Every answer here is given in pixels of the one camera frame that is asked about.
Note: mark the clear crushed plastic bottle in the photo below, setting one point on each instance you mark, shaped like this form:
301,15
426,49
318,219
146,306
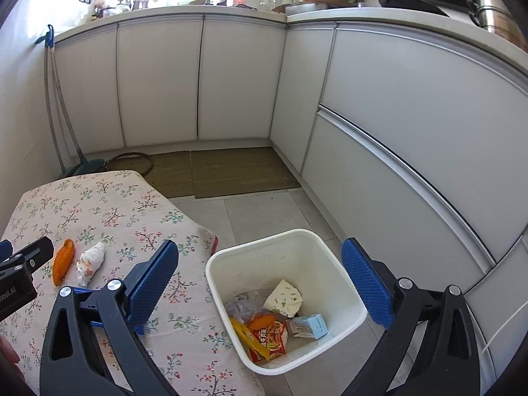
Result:
241,307

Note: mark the red snack packet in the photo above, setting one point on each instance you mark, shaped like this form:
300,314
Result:
270,338

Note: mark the stainless steel pot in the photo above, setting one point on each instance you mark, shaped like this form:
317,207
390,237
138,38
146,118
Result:
495,12

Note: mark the floral tablecloth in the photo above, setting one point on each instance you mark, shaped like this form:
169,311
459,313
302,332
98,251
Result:
123,214

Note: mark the white kitchen cabinet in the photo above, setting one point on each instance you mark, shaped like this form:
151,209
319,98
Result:
412,70

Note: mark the small brown floor mat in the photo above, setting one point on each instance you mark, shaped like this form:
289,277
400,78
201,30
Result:
169,177

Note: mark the light blue small carton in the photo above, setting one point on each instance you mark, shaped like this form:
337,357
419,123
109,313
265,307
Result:
313,324

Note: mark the yellow orange snack packet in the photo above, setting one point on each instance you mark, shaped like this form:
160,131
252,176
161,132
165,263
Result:
243,330

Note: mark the glass jar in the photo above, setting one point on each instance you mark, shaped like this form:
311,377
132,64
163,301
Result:
267,3

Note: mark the white floral paper cup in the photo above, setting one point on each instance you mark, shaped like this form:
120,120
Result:
284,297

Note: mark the person's left hand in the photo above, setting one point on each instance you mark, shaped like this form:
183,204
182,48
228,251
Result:
7,350

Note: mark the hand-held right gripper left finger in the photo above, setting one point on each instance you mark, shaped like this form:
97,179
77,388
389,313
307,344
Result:
156,274

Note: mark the white plastic trash bin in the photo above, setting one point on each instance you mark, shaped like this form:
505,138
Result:
284,251

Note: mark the metal tray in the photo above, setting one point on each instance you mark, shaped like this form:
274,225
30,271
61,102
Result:
305,8

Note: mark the large brown floor mat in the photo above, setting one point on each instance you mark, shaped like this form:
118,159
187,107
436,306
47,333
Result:
239,173

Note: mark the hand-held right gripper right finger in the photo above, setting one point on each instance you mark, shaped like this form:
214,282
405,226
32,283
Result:
365,280

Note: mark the green dustpan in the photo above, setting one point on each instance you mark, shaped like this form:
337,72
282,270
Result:
88,167

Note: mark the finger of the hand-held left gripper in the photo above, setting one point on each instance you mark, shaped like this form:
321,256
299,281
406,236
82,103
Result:
37,251
5,248

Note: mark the white tissue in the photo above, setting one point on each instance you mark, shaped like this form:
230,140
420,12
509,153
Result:
91,260

